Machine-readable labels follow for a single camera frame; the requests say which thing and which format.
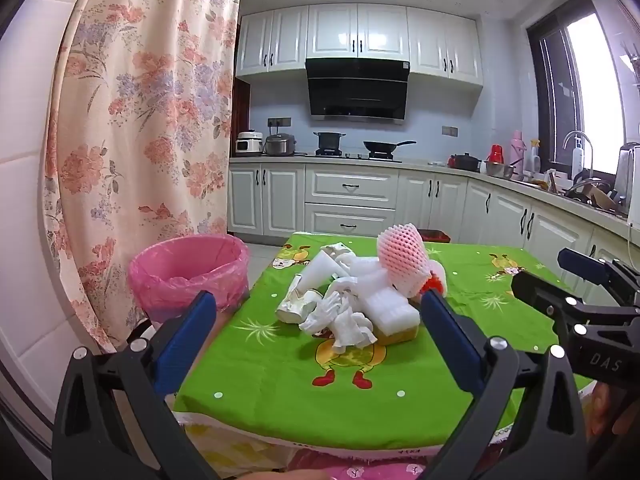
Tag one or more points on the silver pressure cooker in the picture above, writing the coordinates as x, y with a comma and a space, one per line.
280, 145

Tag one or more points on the white bottle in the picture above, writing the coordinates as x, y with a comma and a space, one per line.
578, 162

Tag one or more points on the white rice cooker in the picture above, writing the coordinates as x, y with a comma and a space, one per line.
249, 144

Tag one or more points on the white lower kitchen cabinets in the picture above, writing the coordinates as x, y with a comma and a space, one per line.
350, 200

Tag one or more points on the white yellow printed undercloth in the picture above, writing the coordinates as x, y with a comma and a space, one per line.
230, 435

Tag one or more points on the red kettle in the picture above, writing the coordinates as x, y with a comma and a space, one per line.
495, 154

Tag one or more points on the pink thermos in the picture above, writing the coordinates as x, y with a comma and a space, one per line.
517, 152

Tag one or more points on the chrome faucet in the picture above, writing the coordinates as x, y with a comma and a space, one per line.
567, 140

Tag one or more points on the person's right hand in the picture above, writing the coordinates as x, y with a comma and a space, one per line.
617, 415

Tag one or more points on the dark framed window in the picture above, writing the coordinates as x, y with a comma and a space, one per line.
550, 85

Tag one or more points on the crumpled white tissue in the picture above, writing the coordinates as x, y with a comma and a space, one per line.
350, 332

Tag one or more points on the yellow sponge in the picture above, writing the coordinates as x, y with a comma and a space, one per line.
400, 336

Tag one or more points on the white kitchen cabinets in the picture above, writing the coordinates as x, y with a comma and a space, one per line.
360, 35
350, 200

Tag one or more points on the white foam block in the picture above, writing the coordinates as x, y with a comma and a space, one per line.
365, 270
390, 310

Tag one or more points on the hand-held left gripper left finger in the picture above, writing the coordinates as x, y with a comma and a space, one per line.
185, 350

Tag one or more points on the silver electric kettle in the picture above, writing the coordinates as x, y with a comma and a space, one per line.
627, 175

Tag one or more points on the floral curtain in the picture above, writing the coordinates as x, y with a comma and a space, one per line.
140, 110

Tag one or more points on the black cooking pot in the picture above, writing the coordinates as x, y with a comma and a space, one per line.
329, 141

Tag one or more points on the red wrapper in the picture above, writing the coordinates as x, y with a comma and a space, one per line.
436, 285

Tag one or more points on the black gas stove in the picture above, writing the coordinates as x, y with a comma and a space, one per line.
352, 156

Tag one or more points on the grey kitchen countertop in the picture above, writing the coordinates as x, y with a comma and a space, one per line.
425, 164

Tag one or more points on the steel bowl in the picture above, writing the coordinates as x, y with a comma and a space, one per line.
499, 170

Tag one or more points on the wide wall socket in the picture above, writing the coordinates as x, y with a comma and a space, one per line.
279, 122

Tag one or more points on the pink trash bin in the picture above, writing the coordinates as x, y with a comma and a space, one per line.
190, 260

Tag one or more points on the green printed tablecloth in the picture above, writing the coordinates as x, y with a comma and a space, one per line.
260, 375

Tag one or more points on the red pot with black lid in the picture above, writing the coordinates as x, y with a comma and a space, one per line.
464, 162

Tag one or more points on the spray bottle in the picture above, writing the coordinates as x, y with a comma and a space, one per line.
535, 160

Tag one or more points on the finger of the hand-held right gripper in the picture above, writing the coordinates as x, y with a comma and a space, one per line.
540, 290
580, 262

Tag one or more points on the white upper kitchen cabinets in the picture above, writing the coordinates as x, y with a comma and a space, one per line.
360, 35

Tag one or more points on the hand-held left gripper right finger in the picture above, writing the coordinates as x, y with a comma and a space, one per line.
450, 340

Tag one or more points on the black range hood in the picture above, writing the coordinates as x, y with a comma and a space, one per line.
357, 90

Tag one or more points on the small wall socket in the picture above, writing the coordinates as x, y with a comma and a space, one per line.
449, 131

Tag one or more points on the pink printed clothing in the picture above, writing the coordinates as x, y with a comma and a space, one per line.
370, 471

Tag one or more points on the pink foam fruit net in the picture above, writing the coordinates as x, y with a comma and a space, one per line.
400, 255

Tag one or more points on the black frying pan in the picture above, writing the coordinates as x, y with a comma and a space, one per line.
382, 147

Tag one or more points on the white foam net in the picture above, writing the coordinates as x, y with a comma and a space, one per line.
322, 312

